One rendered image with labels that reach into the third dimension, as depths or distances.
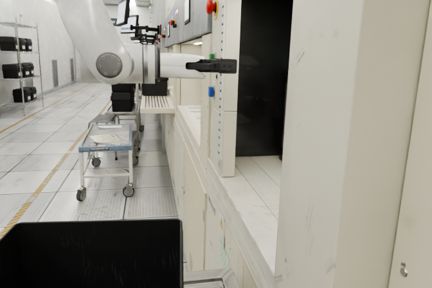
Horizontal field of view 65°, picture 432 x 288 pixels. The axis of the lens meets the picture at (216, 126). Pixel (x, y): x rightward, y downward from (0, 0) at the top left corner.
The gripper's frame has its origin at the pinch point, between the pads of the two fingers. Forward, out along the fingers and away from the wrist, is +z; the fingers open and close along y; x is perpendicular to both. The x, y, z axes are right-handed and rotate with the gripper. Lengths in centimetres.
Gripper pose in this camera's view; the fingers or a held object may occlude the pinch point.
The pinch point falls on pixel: (225, 65)
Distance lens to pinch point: 79.0
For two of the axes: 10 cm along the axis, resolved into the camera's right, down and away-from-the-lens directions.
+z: 9.8, -0.1, 1.9
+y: 1.9, 2.1, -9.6
